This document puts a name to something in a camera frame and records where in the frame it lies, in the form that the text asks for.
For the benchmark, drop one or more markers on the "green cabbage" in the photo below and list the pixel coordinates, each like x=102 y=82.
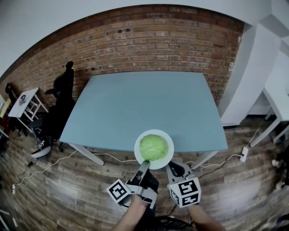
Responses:
x=153 y=147

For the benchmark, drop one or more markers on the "black and white sneaker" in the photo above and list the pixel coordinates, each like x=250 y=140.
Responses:
x=41 y=149

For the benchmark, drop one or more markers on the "black office chair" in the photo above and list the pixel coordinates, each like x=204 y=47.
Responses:
x=61 y=108

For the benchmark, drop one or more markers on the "white desk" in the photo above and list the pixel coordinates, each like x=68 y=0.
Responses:
x=276 y=106

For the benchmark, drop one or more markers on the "white round plate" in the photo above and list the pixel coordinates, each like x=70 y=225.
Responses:
x=169 y=155

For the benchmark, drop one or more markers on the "person's black patterned shirt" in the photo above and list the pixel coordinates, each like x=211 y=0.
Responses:
x=167 y=224

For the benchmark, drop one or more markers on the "small white plug adapter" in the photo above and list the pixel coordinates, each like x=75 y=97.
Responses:
x=14 y=189

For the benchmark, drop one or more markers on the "person's right forearm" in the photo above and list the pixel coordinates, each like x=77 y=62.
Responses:
x=203 y=218

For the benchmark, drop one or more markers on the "person's left forearm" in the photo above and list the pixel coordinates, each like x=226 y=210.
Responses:
x=133 y=214

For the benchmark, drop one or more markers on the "light blue table top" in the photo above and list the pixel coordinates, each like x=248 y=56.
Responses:
x=144 y=106

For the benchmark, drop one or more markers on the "white side table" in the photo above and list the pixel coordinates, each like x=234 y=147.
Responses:
x=20 y=106

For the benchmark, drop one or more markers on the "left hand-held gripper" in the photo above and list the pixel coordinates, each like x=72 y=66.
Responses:
x=144 y=191

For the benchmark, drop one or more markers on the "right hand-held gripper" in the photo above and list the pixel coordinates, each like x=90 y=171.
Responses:
x=186 y=191

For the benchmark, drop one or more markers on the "white power strip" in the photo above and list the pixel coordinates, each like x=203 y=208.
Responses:
x=243 y=154

